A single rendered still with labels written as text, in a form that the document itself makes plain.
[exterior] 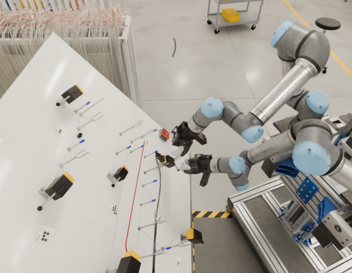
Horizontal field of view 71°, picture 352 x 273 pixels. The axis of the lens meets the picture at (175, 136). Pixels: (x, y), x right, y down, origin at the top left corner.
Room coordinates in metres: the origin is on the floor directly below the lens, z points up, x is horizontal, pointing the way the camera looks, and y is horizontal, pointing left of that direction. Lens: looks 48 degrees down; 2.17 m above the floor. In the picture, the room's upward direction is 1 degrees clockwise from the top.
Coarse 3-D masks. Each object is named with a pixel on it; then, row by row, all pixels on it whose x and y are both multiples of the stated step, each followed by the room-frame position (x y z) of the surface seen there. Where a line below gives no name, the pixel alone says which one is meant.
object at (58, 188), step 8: (64, 176) 0.40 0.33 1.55; (56, 184) 0.36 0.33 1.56; (64, 184) 0.37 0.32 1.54; (72, 184) 0.39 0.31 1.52; (40, 192) 0.37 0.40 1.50; (48, 192) 0.35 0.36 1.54; (56, 192) 0.34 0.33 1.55; (64, 192) 0.35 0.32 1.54; (48, 200) 0.32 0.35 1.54; (40, 208) 0.30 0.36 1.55
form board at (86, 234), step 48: (48, 48) 0.93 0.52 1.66; (48, 96) 0.71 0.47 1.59; (96, 96) 0.88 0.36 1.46; (48, 144) 0.53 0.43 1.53; (96, 144) 0.65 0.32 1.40; (144, 144) 0.82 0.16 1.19; (0, 192) 0.33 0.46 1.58; (96, 192) 0.45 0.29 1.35; (144, 192) 0.56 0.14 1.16; (0, 240) 0.22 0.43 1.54; (96, 240) 0.29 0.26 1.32; (144, 240) 0.36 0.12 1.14
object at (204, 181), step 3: (204, 168) 0.70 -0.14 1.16; (204, 171) 0.69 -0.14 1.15; (207, 171) 0.68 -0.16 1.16; (204, 174) 0.68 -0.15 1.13; (207, 174) 0.68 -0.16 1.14; (204, 177) 0.67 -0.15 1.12; (207, 177) 0.68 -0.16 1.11; (201, 180) 0.67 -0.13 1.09; (204, 180) 0.67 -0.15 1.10; (207, 180) 0.68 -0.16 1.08; (201, 183) 0.66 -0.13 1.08; (204, 183) 0.66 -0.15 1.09; (207, 183) 0.68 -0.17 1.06
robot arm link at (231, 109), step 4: (224, 104) 0.75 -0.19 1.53; (228, 104) 0.76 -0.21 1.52; (232, 104) 0.77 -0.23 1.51; (236, 104) 0.79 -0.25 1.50; (224, 108) 0.73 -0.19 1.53; (228, 108) 0.74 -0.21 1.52; (232, 108) 0.73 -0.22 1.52; (236, 108) 0.74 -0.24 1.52; (224, 112) 0.72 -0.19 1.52; (228, 112) 0.72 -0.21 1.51; (232, 112) 0.72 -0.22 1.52; (236, 112) 0.71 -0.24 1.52; (240, 112) 0.72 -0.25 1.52; (224, 116) 0.71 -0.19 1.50; (228, 116) 0.71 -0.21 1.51; (232, 116) 0.70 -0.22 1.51; (224, 120) 0.71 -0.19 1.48; (228, 120) 0.70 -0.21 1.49; (228, 124) 0.69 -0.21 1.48
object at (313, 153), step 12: (300, 132) 0.63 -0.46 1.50; (312, 132) 0.60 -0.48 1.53; (324, 132) 0.60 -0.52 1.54; (300, 144) 0.56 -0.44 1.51; (312, 144) 0.54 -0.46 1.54; (324, 144) 0.54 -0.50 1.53; (300, 156) 0.52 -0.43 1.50; (312, 156) 0.50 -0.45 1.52; (324, 156) 0.49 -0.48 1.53; (336, 156) 0.51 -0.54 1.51; (300, 168) 0.51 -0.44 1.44; (312, 168) 0.49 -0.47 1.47; (324, 168) 0.48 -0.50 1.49; (336, 168) 0.48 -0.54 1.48; (348, 168) 0.49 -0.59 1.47; (336, 180) 0.48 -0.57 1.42; (348, 180) 0.46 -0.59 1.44
